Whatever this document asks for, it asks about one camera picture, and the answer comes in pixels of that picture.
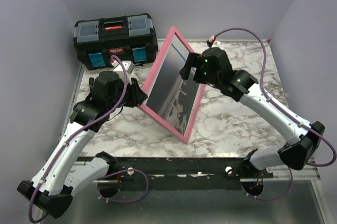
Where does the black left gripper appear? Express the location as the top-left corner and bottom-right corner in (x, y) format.
(107, 76), (147, 111)

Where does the pink picture frame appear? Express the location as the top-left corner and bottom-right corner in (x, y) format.
(140, 26), (204, 143)

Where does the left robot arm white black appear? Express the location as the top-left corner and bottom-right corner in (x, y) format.
(17, 71), (147, 223)

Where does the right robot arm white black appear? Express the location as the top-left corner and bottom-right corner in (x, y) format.
(180, 47), (325, 178)

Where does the black plastic toolbox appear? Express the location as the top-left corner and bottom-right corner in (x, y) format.
(73, 13), (158, 71)

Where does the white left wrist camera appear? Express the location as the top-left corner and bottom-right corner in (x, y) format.
(111, 60), (135, 75)

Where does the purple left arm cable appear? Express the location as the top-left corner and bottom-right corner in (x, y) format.
(28, 55), (150, 223)

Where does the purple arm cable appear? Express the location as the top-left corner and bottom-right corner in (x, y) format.
(207, 27), (337, 200)
(28, 55), (150, 223)

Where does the black T-handle tool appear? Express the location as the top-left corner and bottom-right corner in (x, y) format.
(88, 77), (95, 90)

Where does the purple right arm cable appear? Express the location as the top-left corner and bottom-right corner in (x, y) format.
(207, 27), (337, 200)

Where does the black mounting base plate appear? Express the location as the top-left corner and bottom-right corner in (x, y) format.
(98, 154), (273, 191)

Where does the aluminium rail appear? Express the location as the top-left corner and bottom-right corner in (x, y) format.
(266, 165), (321, 181)

